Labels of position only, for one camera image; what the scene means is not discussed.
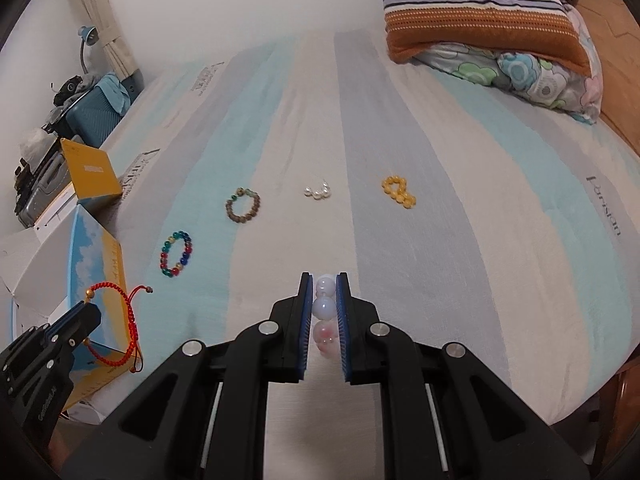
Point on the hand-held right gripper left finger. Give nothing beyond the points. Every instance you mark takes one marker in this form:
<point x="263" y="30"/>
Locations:
<point x="302" y="330"/>

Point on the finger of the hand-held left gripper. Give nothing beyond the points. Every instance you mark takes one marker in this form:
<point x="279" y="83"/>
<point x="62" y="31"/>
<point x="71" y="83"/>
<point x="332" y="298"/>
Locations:
<point x="75" y="312"/>
<point x="82" y="327"/>

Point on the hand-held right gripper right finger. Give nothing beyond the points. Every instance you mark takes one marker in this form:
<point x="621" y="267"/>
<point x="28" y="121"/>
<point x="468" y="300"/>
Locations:
<point x="342" y="330"/>

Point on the white cardboard box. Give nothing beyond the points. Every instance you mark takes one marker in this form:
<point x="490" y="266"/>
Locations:
<point x="90" y="245"/>

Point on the grey suitcase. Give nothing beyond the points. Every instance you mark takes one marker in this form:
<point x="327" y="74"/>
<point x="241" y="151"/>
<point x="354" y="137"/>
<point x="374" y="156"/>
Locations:
<point x="45" y="195"/>

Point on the striped bed sheet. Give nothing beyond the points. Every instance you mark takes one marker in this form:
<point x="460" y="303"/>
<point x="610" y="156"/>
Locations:
<point x="450" y="260"/>

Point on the white cloth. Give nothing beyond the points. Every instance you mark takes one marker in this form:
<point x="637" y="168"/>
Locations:
<point x="35" y="142"/>

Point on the teal suitcase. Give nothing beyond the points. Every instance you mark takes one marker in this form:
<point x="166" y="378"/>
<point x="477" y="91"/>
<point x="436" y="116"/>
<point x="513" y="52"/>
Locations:
<point x="90" y="117"/>

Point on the teal cloth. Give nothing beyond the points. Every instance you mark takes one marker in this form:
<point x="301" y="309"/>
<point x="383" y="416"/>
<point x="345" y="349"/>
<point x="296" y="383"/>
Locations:
<point x="114" y="90"/>

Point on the blue desk lamp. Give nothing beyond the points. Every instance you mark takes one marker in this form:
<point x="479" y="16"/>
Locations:
<point x="92" y="35"/>

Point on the beige curtain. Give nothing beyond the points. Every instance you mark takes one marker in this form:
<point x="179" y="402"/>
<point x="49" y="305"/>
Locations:
<point x="110" y="25"/>

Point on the floral quilt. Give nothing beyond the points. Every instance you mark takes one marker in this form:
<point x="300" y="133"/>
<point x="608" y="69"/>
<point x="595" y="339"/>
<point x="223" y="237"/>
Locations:
<point x="540" y="80"/>

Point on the striped pillow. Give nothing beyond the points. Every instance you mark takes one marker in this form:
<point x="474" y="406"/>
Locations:
<point x="475" y="15"/>

